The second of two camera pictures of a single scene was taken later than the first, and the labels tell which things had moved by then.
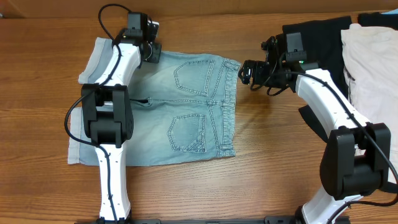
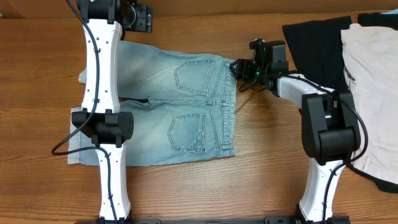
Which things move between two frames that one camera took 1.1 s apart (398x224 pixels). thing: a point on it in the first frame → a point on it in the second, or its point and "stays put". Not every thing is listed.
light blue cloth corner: (394, 12) stays put
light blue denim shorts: (184, 107) stays put
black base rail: (282, 219) stays put
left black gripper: (155, 55) → (144, 23)
